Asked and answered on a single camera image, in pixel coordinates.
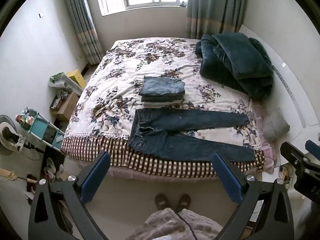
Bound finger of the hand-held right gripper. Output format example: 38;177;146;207
280;142;320;173
305;140;320;160

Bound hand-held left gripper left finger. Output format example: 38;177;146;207
28;151;112;240

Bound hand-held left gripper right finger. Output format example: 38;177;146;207
211;152;294;240

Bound dark blue jeans pants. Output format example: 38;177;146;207
128;108;256;162

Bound grey pillow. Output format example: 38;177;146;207
262;107;290;142

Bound pair of white shoes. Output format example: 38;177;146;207
43;157;65;181

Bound person's right brown slipper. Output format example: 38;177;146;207
175;194;192;212

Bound person's brown slipper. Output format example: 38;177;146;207
155;194;172;212
175;194;192;212

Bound white headboard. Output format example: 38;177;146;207
237;24;320;155

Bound person's left brown slipper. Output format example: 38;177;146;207
155;194;172;212

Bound teal storage rack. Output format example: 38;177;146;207
16;107;66;153

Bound cardboard box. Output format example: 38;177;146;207
50;91;80;122

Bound person's fleece robe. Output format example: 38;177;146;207
132;208;223;240

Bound standing fan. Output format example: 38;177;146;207
0;115;25;155

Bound yellow box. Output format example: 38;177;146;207
65;69;87;88

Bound green and white plastic bag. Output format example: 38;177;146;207
49;72;70;89

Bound stack of folded jeans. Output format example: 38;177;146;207
139;76;186;103

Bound dark green blanket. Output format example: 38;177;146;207
195;32;274;100

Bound floral bed cover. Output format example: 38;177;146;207
61;37;278;180

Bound grey-blue curtain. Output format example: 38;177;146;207
61;0;103;65
185;0;250;40

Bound dark cable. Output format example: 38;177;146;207
177;212;198;240

